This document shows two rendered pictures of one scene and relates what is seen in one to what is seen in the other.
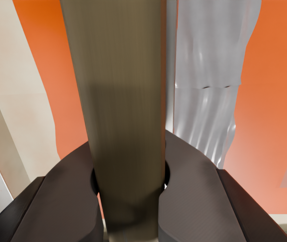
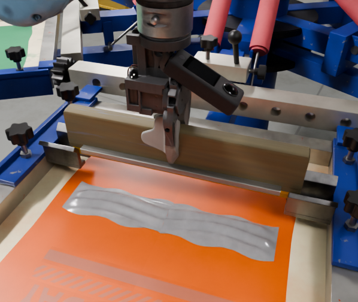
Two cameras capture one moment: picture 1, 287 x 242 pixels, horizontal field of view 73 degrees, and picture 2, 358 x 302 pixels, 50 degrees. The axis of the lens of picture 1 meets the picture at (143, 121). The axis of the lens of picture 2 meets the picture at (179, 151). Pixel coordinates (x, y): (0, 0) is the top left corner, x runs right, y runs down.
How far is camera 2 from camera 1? 57 cm
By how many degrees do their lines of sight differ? 48
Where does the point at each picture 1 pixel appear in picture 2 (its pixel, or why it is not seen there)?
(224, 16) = (202, 227)
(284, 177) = (60, 253)
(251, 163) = (91, 233)
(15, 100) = not seen: hidden behind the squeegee
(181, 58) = (188, 208)
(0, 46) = not seen: hidden behind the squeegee
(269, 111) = (132, 245)
